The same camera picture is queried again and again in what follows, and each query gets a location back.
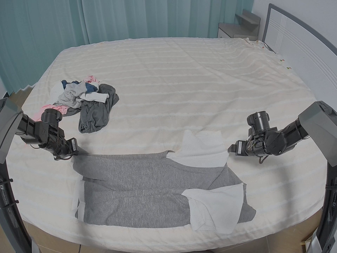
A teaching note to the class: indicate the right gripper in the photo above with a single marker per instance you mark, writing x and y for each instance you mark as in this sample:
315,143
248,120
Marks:
248,149

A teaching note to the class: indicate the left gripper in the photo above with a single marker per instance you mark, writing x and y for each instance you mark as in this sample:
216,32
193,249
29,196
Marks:
64,149

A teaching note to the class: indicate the grey and white sweater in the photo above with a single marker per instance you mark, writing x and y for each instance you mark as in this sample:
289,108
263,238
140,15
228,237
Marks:
137,173

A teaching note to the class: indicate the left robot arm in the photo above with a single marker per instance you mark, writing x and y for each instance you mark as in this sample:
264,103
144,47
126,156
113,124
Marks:
10,130

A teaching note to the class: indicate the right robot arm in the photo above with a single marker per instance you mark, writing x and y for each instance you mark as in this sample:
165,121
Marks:
316,122

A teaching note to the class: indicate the pile of clothes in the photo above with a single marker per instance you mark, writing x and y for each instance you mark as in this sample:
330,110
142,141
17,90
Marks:
72,92

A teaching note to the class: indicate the bed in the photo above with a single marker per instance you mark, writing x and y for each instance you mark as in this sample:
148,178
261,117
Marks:
184,75

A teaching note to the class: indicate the wooden framed white panel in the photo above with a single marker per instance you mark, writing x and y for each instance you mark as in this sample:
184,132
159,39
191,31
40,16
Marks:
310,248

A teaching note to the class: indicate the grey bedside table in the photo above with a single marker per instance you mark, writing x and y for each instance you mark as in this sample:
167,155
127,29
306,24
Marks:
237,29

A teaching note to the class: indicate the blue-green curtain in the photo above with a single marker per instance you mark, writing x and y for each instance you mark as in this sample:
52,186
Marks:
39,22
158,6

